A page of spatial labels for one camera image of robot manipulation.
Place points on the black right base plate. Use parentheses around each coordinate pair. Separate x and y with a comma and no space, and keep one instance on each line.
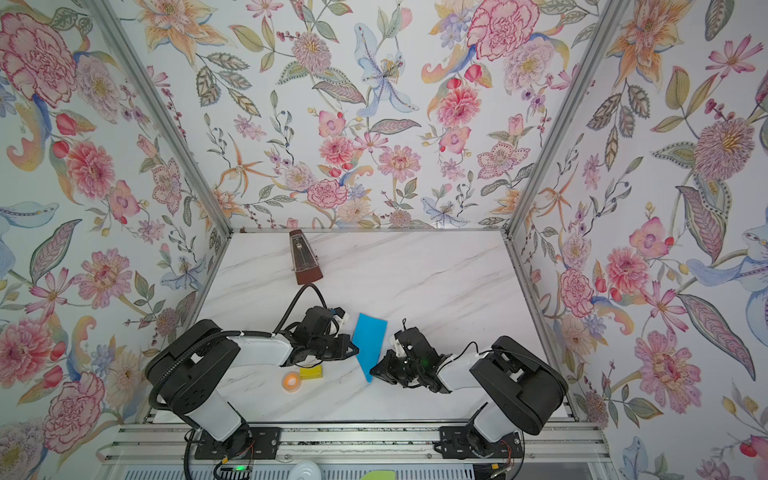
(465,443)

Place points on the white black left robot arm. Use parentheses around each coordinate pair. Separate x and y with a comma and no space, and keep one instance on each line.
(185,376)

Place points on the yellow block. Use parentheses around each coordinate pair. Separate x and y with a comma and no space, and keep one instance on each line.
(311,373)

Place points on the brown wooden metronome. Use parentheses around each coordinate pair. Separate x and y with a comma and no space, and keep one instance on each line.
(305,262)

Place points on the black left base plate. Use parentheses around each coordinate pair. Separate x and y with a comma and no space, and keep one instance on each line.
(247,443)

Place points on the left back aluminium corner post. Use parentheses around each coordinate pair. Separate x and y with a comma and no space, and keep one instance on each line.
(125,53)

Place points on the right back aluminium corner post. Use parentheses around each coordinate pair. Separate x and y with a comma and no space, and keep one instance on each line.
(606,26)

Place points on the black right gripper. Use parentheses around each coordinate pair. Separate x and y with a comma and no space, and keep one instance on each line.
(387,365)

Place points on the blue square paper sheet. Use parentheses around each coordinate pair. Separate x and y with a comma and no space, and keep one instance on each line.
(369,337)

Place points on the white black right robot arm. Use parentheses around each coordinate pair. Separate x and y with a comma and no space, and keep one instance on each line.
(523,390)

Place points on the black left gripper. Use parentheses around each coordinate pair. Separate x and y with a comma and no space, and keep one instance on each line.
(343,341)

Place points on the aluminium corner post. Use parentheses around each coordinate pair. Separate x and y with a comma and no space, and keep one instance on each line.
(125,53)
(606,26)

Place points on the aluminium front rail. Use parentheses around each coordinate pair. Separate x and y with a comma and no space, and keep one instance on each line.
(368,442)

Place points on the orange tape roll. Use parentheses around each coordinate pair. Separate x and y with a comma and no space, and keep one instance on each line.
(291,382)

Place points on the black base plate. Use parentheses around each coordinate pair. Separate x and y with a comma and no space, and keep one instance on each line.
(465,443)
(247,443)

